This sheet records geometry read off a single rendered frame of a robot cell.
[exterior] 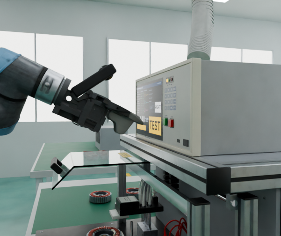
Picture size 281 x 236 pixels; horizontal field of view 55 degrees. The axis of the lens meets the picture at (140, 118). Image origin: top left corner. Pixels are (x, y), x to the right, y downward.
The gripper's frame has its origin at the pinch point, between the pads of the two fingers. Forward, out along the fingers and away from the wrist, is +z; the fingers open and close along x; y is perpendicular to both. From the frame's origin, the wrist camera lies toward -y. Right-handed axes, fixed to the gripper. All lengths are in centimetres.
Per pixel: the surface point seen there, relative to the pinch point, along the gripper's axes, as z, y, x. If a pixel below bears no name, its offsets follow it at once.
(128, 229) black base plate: 22, 36, -32
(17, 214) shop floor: -12, 136, -275
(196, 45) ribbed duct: 45, -72, -104
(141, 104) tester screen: 4.7, -6.7, -22.0
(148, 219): 21.7, 26.7, -18.0
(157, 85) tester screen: 2.6, -11.3, -6.6
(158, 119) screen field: 6.5, -2.8, -5.7
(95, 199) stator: 15, 39, -69
